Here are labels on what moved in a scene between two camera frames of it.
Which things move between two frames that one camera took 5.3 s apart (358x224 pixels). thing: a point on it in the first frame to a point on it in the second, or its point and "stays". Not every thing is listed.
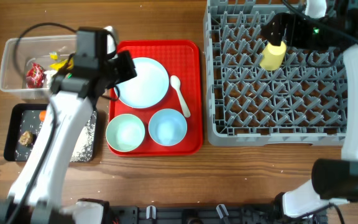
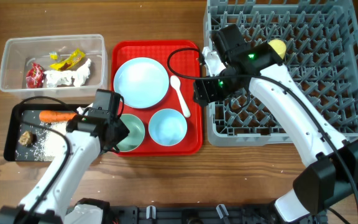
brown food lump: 26,138 stays
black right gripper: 293,23 to 204,88
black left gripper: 125,66 to 117,134
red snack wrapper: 35,76 stays
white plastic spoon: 174,81 stays
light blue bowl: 168,127 stays
